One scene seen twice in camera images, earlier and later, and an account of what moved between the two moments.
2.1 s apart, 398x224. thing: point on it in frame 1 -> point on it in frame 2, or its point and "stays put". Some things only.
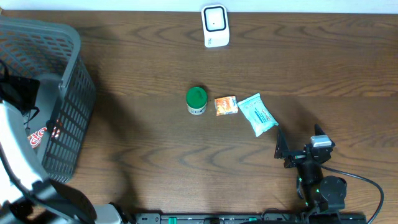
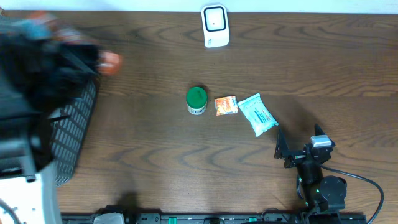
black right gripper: [282, 145] stays put
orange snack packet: [226, 105] stays put
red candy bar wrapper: [35, 138] -> [110, 61]
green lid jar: [196, 101] stays put
